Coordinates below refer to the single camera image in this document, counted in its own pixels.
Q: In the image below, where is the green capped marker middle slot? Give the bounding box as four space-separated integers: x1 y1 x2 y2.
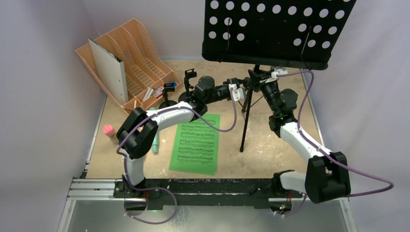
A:
142 86 153 102

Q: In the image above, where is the green capped marker slot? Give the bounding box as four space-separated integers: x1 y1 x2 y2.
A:
121 106 134 111
142 86 153 102

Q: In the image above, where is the red white staples box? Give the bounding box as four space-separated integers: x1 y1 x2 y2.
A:
152 87 164 98

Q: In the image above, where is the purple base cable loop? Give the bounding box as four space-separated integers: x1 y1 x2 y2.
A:
124 187 178 225

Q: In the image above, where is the black tripod music stand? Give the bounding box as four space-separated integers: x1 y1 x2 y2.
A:
201 0 357 153

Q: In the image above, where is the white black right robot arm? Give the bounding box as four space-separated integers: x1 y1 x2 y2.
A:
248 70 351 203

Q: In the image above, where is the mint green toy microphone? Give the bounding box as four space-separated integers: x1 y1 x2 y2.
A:
148 107 160 155

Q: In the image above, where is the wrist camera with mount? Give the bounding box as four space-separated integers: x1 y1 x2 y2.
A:
228 84 246 102
270 66 288 80

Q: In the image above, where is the grey binder folder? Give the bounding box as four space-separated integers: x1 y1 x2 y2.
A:
88 39 129 105

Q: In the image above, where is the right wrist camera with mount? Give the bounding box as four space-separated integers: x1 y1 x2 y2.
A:
270 66 288 80

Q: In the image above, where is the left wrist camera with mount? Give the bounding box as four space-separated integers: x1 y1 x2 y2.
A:
228 84 246 102

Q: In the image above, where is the orange plastic file organizer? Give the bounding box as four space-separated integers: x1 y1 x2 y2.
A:
75 19 182 110

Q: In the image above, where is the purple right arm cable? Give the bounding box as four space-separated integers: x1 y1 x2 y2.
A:
277 70 395 198

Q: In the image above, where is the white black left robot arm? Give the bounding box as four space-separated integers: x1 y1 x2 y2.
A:
117 76 251 198

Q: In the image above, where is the green capped marker front slot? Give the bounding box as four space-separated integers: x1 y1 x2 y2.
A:
121 106 134 111

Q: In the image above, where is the black mic stand with green mic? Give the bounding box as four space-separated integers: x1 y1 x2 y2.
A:
178 68 197 102

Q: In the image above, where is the black mic stand for pink mic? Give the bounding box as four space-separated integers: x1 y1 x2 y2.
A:
159 83 177 109

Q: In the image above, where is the pink capped bottle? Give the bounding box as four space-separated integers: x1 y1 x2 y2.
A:
103 124 118 145

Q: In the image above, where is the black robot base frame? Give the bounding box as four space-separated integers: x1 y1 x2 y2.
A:
113 178 302 210

